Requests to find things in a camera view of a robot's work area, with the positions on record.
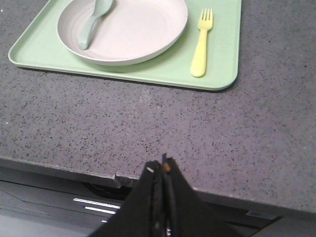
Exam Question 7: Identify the yellow plastic fork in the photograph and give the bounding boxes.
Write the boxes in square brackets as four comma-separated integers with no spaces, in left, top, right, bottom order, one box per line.
[190,8,213,78]

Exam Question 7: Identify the beige round plate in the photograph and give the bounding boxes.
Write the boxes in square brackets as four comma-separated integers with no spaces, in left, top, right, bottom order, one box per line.
[57,0,188,66]

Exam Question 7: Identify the light green tray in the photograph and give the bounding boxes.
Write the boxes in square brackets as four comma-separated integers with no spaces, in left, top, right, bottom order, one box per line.
[8,0,241,91]

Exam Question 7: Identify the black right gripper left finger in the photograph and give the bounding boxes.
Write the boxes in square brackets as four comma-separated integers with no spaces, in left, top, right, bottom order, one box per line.
[91,161,162,237]

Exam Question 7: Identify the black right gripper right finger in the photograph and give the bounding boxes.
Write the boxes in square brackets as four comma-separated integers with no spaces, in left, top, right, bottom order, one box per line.
[162,154,237,237]

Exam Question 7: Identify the mint green spoon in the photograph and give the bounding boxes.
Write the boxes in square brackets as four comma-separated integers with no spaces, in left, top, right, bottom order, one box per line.
[79,0,114,50]

